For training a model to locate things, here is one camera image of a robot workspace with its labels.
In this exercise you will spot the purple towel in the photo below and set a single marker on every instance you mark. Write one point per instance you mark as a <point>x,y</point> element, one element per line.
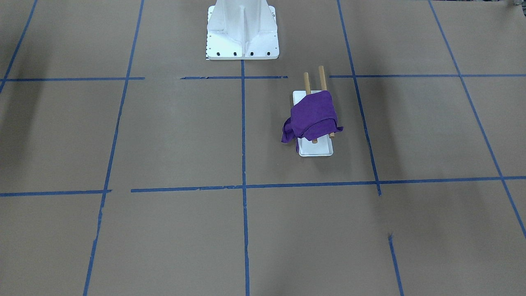
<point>313,117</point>

